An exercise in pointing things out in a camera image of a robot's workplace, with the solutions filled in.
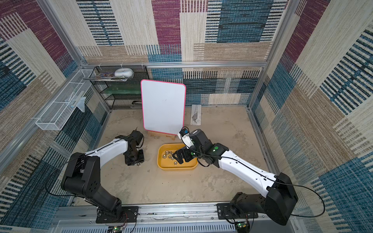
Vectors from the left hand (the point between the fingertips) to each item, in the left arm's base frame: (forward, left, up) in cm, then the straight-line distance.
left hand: (140, 161), depth 90 cm
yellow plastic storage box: (-2, -16, -1) cm, 17 cm away
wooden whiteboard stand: (+20, -9, -1) cm, 22 cm away
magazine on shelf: (+41, +19, +33) cm, 56 cm away
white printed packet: (+38, -36, 0) cm, 52 cm away
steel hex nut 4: (+6, -18, 0) cm, 19 cm away
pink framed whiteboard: (+26, -15, +23) cm, 38 cm away
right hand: (-2, -25, +17) cm, 30 cm away
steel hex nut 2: (+6, -16, 0) cm, 17 cm away
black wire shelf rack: (+48, +18, +21) cm, 55 cm away
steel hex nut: (+4, -14, -1) cm, 15 cm away
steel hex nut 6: (-2, 0, 0) cm, 2 cm away
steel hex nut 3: (+3, -18, -2) cm, 18 cm away
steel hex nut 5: (-1, -22, -2) cm, 22 cm away
